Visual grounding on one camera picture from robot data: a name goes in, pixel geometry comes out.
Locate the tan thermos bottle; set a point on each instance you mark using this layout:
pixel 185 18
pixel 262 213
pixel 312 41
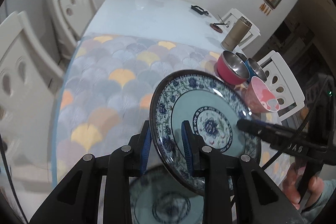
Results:
pixel 236 34

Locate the white chair far left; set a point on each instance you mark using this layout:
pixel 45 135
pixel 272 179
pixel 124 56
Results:
pixel 71 19

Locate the pink cartoon bowl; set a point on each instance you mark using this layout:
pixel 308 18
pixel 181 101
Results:
pixel 259 98

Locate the blue steel bowl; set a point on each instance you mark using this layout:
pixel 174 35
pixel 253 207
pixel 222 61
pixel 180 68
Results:
pixel 254 70

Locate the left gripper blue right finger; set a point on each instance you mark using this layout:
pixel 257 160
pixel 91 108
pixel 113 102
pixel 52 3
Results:
pixel 192 144

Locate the red steel bowl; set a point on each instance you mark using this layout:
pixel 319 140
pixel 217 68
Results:
pixel 231 68

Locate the white chair far right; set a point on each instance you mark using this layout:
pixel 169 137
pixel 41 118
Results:
pixel 232 16

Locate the round red coaster stand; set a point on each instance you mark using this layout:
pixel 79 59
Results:
pixel 217 26

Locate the fan pattern table mat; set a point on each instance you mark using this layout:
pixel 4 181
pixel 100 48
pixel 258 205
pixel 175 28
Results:
pixel 107 90

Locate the white chair near left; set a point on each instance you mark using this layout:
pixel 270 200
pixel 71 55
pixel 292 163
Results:
pixel 27 103

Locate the white chair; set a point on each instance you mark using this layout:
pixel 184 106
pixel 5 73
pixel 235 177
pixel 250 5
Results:
pixel 27 103
pixel 71 19
pixel 283 84
pixel 232 16

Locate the white chair near right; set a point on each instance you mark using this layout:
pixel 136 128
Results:
pixel 283 84

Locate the black clip tool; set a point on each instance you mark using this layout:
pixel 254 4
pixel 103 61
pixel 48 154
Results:
pixel 200 10

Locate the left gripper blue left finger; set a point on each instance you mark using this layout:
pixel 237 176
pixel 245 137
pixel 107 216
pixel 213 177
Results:
pixel 144 145

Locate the blue floral ceramic plate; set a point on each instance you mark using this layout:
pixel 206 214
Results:
pixel 212 109

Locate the black smartphone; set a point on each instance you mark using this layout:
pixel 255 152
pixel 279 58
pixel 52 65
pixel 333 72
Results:
pixel 241 56

